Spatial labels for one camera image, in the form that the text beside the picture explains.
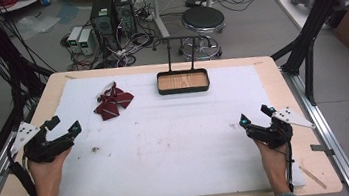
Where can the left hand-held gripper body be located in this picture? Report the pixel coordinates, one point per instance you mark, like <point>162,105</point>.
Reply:
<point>39,149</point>

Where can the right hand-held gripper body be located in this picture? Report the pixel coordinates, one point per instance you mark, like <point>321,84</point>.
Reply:
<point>272,132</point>

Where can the person's left hand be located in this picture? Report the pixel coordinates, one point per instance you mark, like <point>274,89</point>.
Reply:
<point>48,172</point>

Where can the person's right hand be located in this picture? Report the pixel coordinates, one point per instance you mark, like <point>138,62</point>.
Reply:
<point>273,158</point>

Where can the red striped bow tie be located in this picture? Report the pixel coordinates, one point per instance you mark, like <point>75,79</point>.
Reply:
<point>112,103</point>

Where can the strip of beige tape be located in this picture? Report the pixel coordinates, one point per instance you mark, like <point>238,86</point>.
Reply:
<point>313,177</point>

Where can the white table mat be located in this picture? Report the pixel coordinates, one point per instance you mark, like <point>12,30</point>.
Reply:
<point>175,145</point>

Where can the black tray stand wooden base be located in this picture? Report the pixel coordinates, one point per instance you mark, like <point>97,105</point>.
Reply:
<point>183,81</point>

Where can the white power supply unit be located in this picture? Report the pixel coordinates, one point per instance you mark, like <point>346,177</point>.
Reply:
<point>74,39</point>
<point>85,41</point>

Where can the white floor board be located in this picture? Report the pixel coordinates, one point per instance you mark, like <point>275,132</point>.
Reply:
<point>295,6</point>

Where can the black round stool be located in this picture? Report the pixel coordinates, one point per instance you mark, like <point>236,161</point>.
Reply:
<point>203,20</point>

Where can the large black computer tower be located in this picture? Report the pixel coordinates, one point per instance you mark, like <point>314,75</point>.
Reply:
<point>104,19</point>

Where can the round white table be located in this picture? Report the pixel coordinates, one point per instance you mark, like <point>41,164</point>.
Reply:
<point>18,2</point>

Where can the slim black computer tower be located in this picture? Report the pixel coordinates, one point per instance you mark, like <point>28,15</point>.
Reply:
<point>124,11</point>

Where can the white desk leg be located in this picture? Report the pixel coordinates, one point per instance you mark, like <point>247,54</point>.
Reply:
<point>158,11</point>

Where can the small metal bracket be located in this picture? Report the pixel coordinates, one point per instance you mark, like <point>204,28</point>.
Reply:
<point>322,149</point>

